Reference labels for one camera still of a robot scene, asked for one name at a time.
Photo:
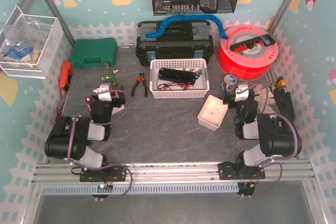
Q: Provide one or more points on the orange multimeter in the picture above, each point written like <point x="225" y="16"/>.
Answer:
<point x="66" y="74"/>

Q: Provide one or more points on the red filament spool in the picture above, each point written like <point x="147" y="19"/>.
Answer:
<point x="250" y="64"/>

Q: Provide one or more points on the small white tray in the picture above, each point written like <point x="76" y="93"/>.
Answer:
<point x="212" y="113"/>

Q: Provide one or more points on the black toolbox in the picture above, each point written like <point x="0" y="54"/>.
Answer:
<point x="181" y="40"/>

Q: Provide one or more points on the aluminium rail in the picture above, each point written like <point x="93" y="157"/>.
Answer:
<point x="187" y="172"/>

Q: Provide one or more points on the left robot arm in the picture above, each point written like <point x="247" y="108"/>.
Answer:
<point x="70" y="138"/>

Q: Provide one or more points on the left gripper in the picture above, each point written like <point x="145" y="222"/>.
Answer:
<point x="115" y="100"/>

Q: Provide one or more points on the grey slotted cable duct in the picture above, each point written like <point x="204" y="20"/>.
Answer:
<point x="139" y="189"/>

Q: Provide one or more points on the white work gloves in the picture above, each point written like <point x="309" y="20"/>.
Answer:
<point x="260" y="97"/>

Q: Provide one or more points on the white perforated basket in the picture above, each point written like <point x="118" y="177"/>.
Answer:
<point x="173" y="90"/>

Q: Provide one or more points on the black red connector strip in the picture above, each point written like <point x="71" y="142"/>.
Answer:
<point x="264" y="40"/>

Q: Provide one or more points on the green plastic case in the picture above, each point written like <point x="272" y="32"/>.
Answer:
<point x="94" y="53"/>

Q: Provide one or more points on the red multimeter leads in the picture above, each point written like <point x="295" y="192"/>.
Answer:
<point x="60" y="106"/>

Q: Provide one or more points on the clear acrylic box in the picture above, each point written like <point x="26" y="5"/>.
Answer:
<point x="30" y="44"/>

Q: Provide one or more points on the white peg fixture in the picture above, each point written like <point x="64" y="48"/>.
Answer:
<point x="114" y="110"/>

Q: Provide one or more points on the solder wire spool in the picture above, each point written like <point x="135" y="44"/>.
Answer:
<point x="229" y="82"/>

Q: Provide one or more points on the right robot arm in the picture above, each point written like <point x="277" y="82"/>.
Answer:
<point x="275" y="132"/>

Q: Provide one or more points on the orange black pliers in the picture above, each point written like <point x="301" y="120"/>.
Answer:
<point x="140" y="79"/>

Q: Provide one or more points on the blue white gloves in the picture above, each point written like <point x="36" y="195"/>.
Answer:
<point x="20" y="52"/>

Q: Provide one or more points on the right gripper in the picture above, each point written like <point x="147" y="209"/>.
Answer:
<point x="230" y="98"/>

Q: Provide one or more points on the black glove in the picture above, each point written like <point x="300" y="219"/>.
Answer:
<point x="284" y="103"/>

